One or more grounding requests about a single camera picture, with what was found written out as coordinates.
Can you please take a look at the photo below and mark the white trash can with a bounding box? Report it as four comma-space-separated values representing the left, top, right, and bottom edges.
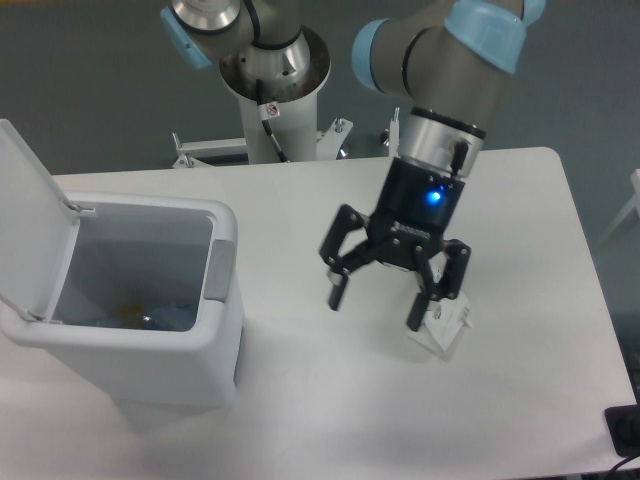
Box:
1, 193, 244, 408

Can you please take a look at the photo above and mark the white trash can lid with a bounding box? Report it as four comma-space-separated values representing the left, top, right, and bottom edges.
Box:
1, 119, 96, 322

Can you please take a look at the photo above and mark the crushed clear plastic bottle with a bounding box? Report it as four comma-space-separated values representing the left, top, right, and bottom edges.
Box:
140, 304, 198, 332

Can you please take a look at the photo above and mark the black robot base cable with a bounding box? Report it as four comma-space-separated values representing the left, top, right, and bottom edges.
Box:
254, 78, 291, 164

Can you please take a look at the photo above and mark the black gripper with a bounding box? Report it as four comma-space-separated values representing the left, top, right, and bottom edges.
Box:
319, 158, 471, 331

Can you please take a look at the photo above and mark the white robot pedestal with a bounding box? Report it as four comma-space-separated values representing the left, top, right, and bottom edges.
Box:
219, 26, 331, 164

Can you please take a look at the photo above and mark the white metal base frame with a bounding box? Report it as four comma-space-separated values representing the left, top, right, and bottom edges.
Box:
171, 106, 400, 169

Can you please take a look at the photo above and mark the white furniture leg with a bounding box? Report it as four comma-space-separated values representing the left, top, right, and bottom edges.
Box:
605, 169, 640, 238

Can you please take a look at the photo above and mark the crumpled white paper wrapper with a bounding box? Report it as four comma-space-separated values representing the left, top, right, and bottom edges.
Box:
407, 259, 475, 362

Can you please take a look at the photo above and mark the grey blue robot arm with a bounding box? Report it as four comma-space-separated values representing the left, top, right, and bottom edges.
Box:
160, 1, 545, 331

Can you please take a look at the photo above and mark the black device at edge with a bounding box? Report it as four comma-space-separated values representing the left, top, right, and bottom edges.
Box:
604, 405, 639, 457

